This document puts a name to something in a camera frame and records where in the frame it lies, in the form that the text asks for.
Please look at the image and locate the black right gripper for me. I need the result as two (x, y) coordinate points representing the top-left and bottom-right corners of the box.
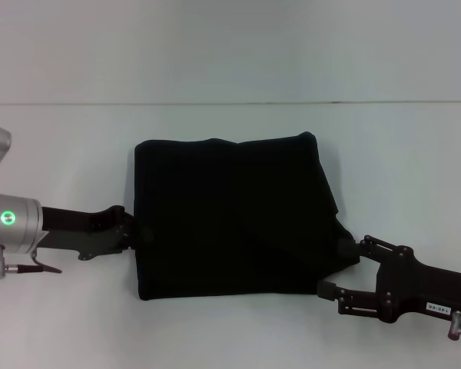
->
(316, 234), (461, 324)

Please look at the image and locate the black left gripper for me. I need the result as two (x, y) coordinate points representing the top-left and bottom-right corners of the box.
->
(37, 204), (156, 263)

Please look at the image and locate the black shirt with FREE print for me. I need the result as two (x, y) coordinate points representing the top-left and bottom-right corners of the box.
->
(133, 131), (361, 301)

